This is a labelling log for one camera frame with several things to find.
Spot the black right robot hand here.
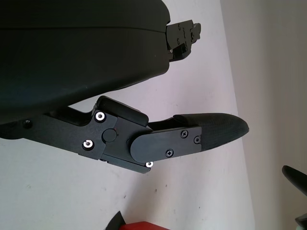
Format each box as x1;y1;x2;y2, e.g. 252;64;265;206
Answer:
282;165;307;226

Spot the black tape strip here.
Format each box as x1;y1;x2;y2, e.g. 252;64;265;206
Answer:
105;210;126;230

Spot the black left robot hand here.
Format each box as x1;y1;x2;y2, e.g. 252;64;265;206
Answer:
0;0;249;174

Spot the red wooden cube block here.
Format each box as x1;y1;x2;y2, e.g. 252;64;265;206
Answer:
117;220;159;230

